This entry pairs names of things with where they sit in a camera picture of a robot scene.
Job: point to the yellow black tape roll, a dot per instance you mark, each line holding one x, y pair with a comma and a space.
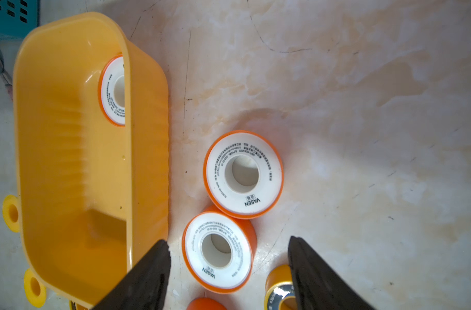
280, 292

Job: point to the yellow plastic storage box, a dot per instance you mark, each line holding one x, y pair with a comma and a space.
93, 197

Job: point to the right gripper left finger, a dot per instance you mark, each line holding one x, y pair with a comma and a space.
145, 285

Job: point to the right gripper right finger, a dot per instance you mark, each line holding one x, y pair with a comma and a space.
316, 284

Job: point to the orange white sealing tape roll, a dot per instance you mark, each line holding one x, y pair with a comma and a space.
219, 250
205, 303
111, 91
243, 174

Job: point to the teal plastic basket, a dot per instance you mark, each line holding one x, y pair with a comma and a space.
18, 18

